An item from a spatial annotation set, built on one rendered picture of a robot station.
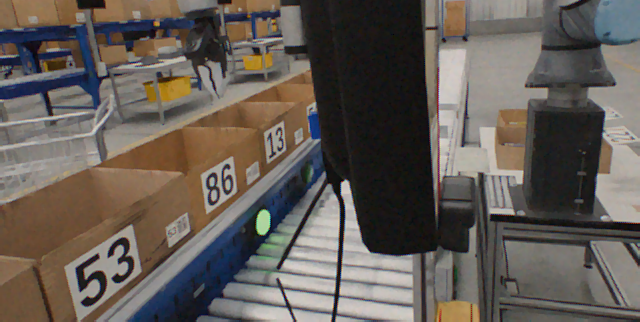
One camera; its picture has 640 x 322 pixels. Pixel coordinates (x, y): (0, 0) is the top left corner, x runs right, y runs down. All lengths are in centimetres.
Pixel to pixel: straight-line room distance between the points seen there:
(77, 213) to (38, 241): 11
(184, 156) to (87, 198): 41
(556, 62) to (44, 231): 138
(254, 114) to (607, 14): 127
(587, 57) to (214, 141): 114
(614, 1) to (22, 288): 127
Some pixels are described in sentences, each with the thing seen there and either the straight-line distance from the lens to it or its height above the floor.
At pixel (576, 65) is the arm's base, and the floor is 120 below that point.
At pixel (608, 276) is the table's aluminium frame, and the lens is 244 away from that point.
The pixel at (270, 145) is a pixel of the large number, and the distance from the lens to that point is 151.
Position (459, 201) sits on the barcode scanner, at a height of 108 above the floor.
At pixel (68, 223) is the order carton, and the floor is 94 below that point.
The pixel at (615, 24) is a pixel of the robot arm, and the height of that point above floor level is 132.
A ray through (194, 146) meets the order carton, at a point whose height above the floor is 98.
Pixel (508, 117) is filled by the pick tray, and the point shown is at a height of 81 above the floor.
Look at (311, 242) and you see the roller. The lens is 134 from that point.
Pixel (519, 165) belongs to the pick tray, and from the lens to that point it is 186.
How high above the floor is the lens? 141
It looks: 17 degrees down
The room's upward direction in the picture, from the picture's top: 4 degrees counter-clockwise
